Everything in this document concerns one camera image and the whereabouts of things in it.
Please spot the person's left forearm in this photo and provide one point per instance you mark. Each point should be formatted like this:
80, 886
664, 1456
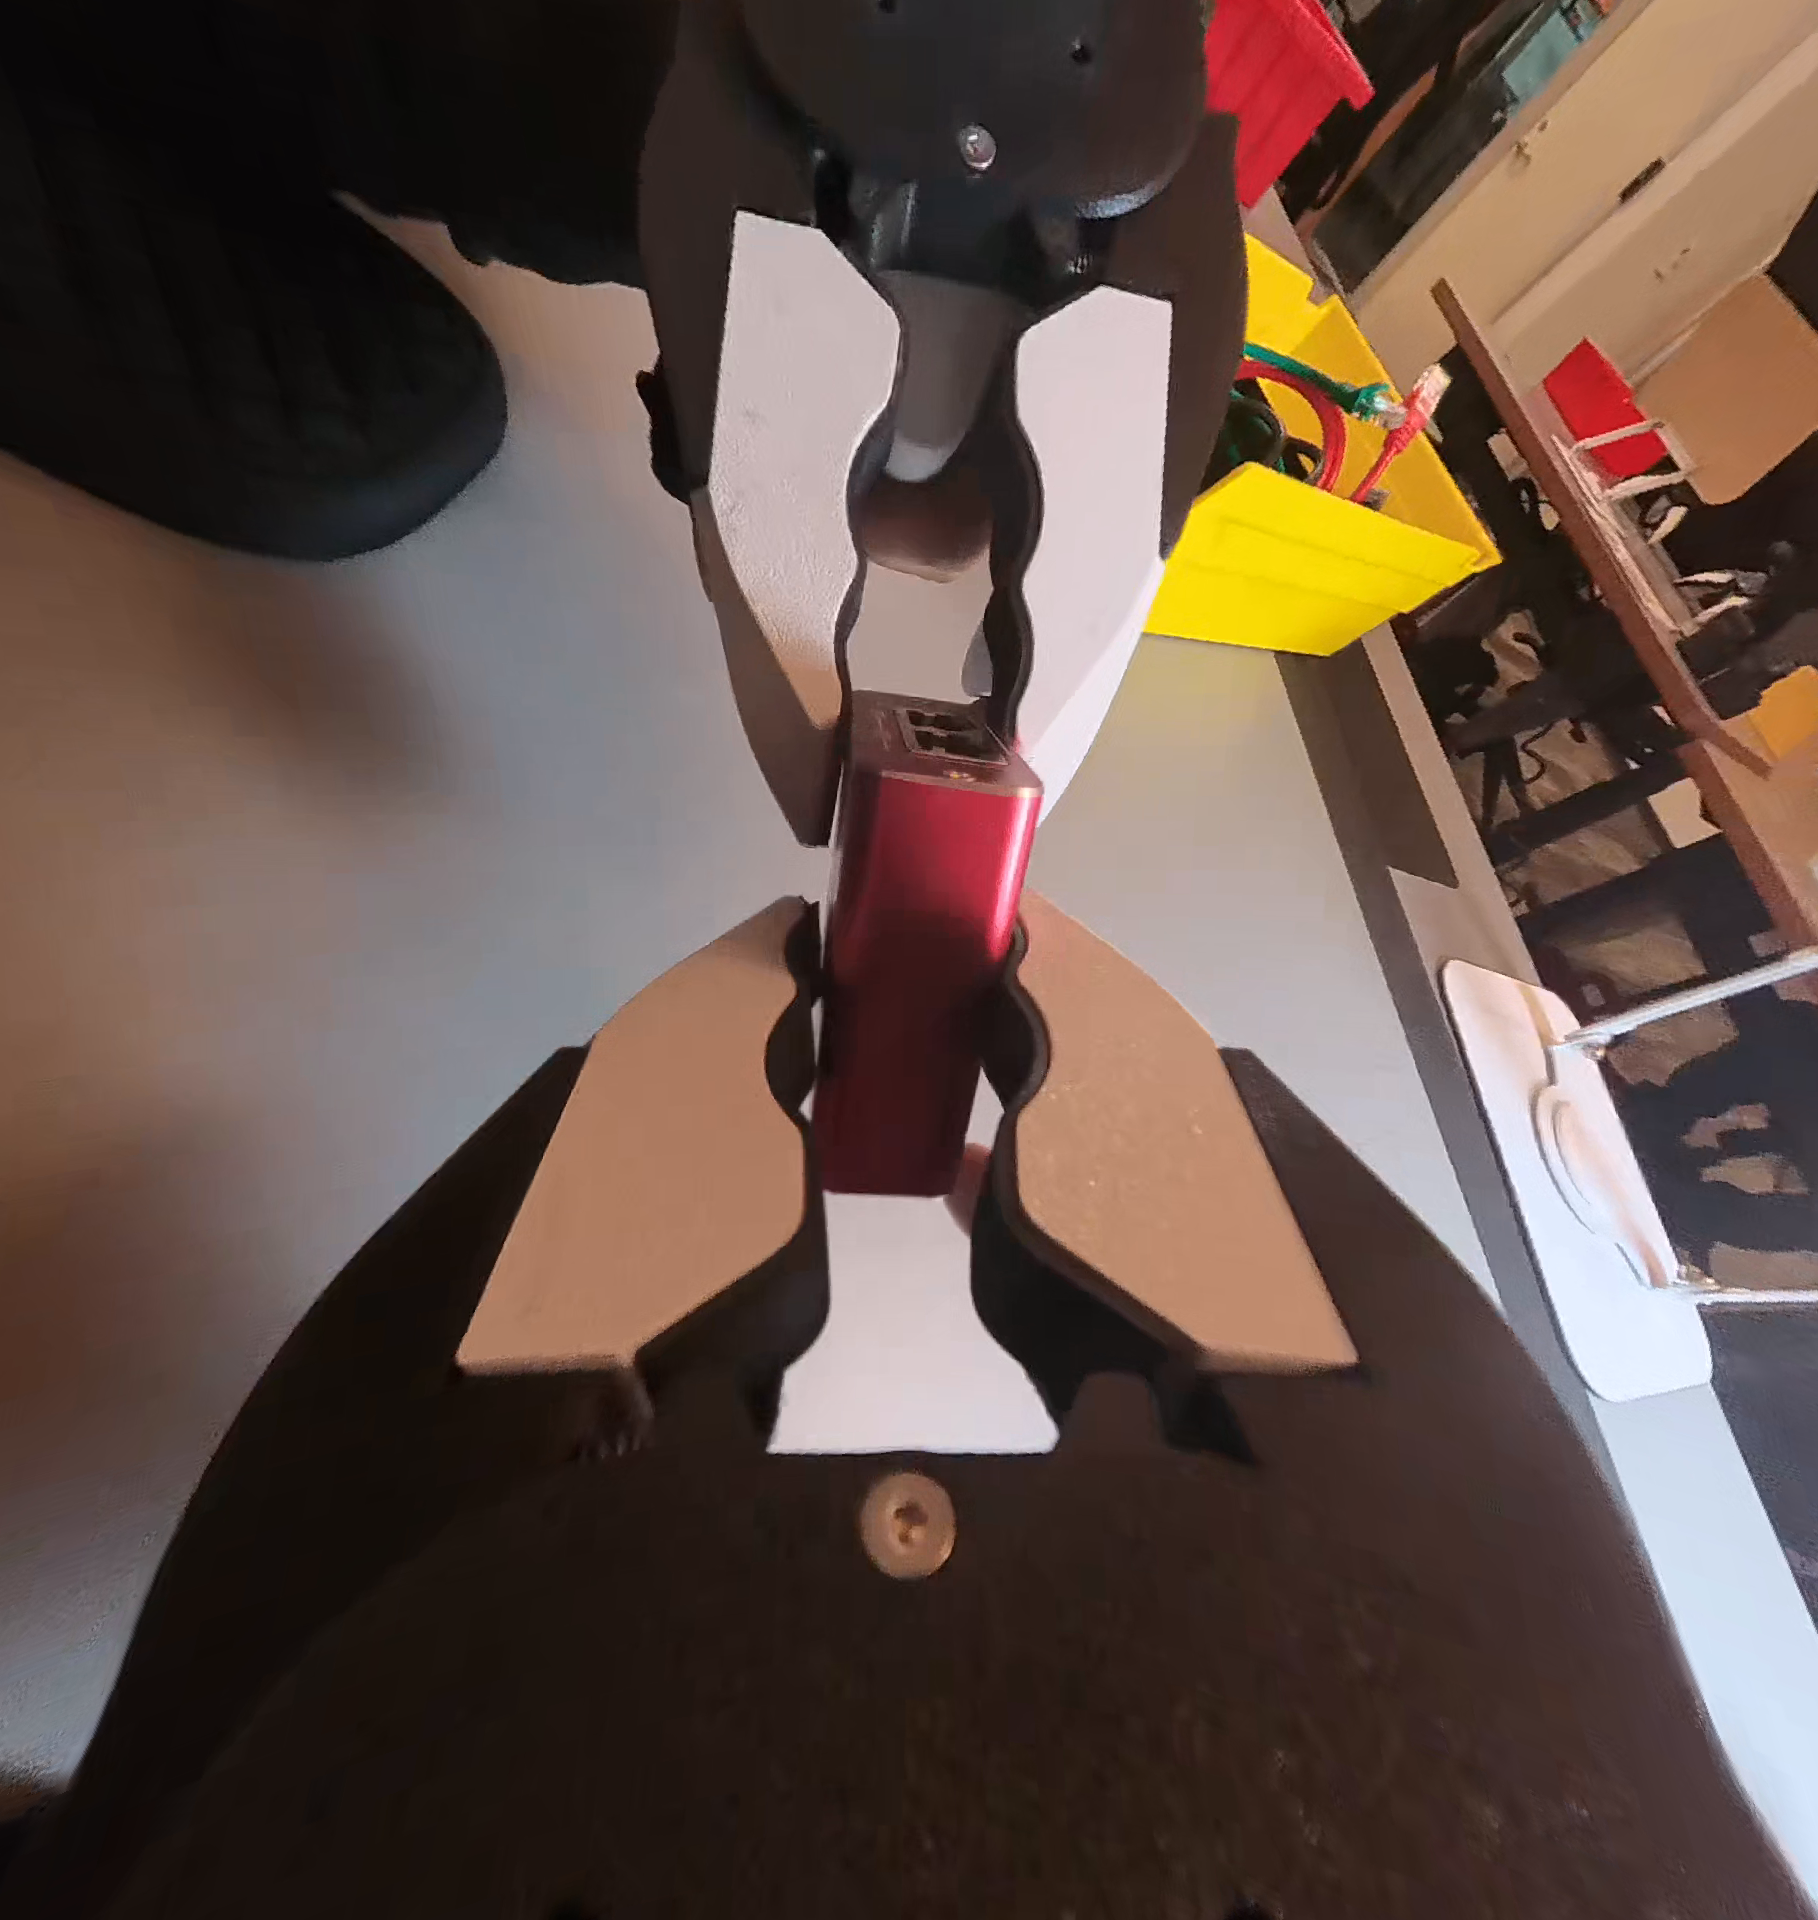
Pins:
175, 300

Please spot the yellow plastic bin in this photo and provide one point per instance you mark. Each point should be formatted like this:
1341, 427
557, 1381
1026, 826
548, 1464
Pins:
1299, 571

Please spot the red plastic bin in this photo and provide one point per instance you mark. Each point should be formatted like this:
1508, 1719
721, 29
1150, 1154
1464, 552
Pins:
1270, 76

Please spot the red ethernet splitter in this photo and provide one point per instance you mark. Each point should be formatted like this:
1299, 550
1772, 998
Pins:
924, 930

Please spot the white cabinet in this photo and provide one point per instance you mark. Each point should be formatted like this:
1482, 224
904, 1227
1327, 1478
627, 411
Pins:
1675, 195

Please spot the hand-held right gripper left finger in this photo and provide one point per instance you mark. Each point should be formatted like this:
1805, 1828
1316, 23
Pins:
655, 1185

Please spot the brown wooden desk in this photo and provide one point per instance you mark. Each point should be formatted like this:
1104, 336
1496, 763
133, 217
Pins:
1569, 509

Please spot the small red bin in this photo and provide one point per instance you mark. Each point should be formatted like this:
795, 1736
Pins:
1593, 390

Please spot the document stand with white base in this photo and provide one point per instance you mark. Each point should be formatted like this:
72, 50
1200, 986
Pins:
1569, 1171

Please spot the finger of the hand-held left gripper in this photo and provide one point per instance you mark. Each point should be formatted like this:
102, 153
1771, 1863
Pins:
1096, 494
791, 494

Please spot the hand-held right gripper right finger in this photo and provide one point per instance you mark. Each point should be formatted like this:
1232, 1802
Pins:
1148, 1185

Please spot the person's right hand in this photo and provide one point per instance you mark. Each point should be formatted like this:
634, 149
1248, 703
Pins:
975, 1182

